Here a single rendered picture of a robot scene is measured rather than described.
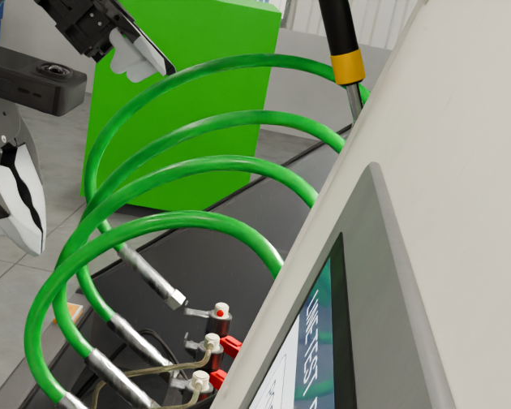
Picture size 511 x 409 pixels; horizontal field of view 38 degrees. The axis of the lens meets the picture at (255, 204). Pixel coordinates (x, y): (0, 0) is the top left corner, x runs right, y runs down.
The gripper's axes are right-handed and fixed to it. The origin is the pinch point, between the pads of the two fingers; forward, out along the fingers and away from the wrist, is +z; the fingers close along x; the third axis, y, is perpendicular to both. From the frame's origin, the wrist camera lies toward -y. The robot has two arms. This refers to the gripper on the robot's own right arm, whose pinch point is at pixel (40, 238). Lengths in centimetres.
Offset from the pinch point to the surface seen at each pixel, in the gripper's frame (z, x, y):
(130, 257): 11.9, -19.8, 3.6
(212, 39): 34, -340, 81
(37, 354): 8.7, 3.8, 2.5
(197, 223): 1.3, 1.1, -14.4
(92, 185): 2.7, -20.8, 5.1
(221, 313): 21.1, -19.3, -4.7
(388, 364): -9, 38, -33
